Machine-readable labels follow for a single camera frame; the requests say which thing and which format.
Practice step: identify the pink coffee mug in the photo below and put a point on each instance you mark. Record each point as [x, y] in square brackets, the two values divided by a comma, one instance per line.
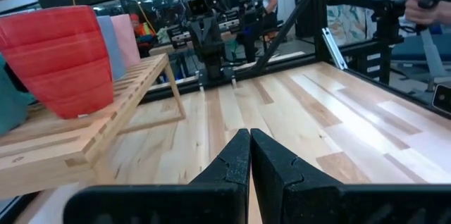
[128, 39]

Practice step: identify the wooden slatted rack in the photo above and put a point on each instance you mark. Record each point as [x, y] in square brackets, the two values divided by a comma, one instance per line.
[53, 146]

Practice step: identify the small black device box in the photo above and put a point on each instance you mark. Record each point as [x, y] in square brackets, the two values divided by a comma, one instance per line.
[442, 98]

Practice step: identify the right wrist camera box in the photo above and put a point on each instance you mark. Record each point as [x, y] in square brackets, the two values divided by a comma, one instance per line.
[199, 5]

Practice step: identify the silver metal bracket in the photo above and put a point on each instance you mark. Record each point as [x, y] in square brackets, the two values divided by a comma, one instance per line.
[334, 49]

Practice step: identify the leaf-patterned curtain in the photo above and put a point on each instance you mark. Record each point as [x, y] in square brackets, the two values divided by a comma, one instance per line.
[347, 19]

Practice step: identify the black panel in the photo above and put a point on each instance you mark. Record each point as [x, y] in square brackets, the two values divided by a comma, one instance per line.
[303, 5]

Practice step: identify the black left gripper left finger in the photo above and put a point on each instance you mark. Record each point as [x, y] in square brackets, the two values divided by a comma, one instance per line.
[225, 203]

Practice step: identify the blue padded seat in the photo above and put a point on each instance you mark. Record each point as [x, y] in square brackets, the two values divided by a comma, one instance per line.
[408, 48]

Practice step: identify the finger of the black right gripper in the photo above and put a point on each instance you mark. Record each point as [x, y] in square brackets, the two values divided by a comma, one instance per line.
[198, 37]
[215, 37]

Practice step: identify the person's hand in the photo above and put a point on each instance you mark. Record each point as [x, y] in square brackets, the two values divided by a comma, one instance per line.
[419, 11]

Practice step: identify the teal speckled coffee mug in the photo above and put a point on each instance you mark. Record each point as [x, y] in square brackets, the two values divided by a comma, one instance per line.
[12, 107]

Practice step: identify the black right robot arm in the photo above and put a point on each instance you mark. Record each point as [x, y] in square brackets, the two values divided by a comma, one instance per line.
[215, 69]

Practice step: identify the small green background plant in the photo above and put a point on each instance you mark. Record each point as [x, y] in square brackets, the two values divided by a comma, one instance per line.
[162, 35]

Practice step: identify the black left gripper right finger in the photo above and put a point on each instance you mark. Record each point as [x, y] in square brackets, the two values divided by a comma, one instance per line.
[282, 199]

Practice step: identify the blue-grey coffee mug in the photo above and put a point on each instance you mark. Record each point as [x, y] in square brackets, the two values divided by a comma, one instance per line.
[112, 48]

